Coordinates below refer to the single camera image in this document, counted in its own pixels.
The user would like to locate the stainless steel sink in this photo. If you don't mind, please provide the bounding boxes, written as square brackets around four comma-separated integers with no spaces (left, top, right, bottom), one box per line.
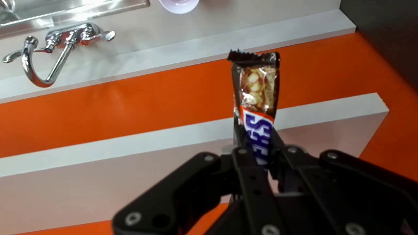
[0,0,152,29]

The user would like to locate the pink plastic cup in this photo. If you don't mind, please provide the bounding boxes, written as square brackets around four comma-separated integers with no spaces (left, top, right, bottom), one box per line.
[158,0,201,16]

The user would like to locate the white shelf board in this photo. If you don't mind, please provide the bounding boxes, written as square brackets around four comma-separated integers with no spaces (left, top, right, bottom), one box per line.
[0,92,389,235]

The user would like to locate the dark grey panel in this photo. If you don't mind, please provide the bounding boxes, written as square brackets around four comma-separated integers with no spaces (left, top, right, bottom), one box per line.
[338,0,418,95]

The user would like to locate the chrome faucet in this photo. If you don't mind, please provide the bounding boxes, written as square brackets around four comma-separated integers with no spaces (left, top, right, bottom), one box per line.
[1,22,118,89]

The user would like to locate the brown Snickers bar packet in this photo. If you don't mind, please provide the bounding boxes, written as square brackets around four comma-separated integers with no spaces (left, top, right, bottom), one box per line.
[226,49,281,170]

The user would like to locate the orange cabinet panel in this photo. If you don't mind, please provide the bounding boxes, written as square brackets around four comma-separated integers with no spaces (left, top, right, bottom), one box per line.
[0,32,418,235]

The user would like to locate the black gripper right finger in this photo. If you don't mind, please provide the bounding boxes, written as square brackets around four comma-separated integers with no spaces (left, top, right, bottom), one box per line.
[267,127,418,235]

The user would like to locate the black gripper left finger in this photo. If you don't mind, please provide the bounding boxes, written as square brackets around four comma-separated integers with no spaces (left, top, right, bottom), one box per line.
[111,117,285,235]

